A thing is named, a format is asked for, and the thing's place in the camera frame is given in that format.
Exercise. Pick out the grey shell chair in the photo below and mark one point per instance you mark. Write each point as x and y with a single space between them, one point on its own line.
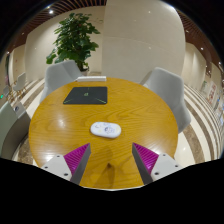
170 93
59 78

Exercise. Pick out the grey armchair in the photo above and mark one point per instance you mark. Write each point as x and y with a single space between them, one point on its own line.
11 128

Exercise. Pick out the group of distant chairs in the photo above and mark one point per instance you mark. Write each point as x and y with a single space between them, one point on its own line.
15 86

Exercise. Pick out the white power strip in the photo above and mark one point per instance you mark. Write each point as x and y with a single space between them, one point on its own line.
91 79

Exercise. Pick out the large green potted plant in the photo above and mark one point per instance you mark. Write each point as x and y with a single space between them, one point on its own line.
75 39

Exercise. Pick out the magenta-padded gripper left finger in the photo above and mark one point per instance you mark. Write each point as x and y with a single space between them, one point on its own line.
71 165

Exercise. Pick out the black mouse pad green lines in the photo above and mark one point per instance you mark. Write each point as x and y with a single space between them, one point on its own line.
86 95

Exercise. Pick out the white cartoon-print computer mouse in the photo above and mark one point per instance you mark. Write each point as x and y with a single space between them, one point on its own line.
106 129

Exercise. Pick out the wall posters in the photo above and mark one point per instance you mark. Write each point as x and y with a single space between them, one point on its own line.
213 96

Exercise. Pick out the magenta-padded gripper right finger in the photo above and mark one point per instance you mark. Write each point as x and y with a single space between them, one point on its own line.
154 163

